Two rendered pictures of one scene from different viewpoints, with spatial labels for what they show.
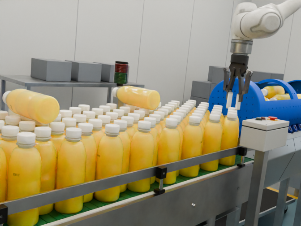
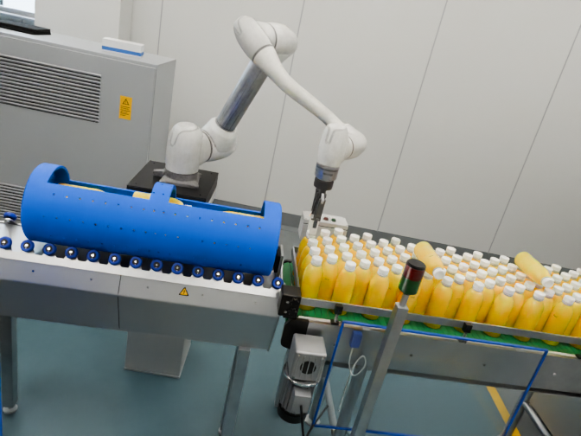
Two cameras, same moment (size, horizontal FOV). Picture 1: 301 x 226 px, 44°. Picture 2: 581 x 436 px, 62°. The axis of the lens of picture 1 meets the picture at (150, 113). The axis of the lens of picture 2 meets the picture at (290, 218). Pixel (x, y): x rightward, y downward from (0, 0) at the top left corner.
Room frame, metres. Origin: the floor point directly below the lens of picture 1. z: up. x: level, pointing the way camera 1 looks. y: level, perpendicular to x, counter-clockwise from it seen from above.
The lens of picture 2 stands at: (3.04, 0.72, 1.88)
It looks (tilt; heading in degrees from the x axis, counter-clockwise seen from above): 22 degrees down; 220
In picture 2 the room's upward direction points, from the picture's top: 13 degrees clockwise
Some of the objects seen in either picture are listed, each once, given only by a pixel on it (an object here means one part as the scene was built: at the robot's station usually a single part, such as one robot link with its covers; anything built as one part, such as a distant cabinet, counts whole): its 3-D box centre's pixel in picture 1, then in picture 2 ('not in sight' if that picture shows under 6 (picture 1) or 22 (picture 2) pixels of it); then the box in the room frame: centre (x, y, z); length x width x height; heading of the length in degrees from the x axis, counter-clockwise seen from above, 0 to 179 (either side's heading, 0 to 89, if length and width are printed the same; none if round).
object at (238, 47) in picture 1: (241, 47); (326, 171); (1.61, -0.36, 1.37); 0.09 x 0.09 x 0.06
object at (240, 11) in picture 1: (246, 21); (335, 144); (1.59, -0.36, 1.48); 0.13 x 0.11 x 0.16; 11
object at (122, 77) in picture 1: (120, 77); (409, 283); (1.71, 0.15, 1.18); 0.06 x 0.06 x 0.05
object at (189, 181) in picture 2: not in sight; (177, 173); (1.76, -1.11, 1.10); 0.22 x 0.18 x 0.06; 140
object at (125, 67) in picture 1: (121, 67); (413, 271); (1.71, 0.15, 1.23); 0.06 x 0.06 x 0.04
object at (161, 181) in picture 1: (160, 179); not in sight; (1.07, -0.05, 0.94); 0.03 x 0.02 x 0.08; 138
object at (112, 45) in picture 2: not in sight; (123, 47); (1.42, -2.34, 1.48); 0.24 x 0.12 x 0.08; 142
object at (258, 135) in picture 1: (264, 132); (322, 227); (1.41, -0.45, 1.05); 0.20 x 0.10 x 0.10; 138
